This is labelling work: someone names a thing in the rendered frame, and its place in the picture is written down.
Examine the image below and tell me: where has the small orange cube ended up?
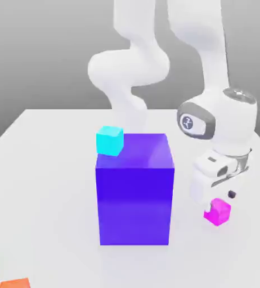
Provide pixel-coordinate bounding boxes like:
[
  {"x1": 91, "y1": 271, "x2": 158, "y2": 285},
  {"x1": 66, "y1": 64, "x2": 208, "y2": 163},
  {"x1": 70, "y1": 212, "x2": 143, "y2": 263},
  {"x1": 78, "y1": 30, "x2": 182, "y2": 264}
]
[{"x1": 0, "y1": 277, "x2": 32, "y2": 288}]

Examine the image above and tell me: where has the large purple box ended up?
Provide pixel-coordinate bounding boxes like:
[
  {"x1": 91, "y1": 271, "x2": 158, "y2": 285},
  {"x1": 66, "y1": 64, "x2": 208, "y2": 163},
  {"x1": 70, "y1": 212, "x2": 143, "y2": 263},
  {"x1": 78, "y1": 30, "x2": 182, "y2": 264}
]
[{"x1": 95, "y1": 133, "x2": 176, "y2": 246}]

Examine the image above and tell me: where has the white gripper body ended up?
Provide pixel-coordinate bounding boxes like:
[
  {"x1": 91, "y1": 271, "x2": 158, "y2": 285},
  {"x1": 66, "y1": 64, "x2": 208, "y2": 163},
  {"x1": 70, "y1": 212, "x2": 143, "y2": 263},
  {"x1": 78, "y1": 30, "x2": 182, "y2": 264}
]
[{"x1": 189, "y1": 166, "x2": 250, "y2": 213}]

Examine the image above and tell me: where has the small magenta cube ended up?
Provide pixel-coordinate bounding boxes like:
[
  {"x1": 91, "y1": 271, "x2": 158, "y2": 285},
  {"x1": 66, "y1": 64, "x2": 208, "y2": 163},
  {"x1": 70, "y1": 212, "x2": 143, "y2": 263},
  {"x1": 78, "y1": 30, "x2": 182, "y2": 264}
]
[{"x1": 203, "y1": 197, "x2": 232, "y2": 227}]

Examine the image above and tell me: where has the small cyan cube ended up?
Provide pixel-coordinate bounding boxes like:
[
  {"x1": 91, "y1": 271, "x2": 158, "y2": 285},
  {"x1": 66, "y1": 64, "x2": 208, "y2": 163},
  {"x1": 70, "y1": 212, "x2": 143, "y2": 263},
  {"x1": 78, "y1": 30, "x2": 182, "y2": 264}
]
[{"x1": 96, "y1": 125, "x2": 124, "y2": 158}]

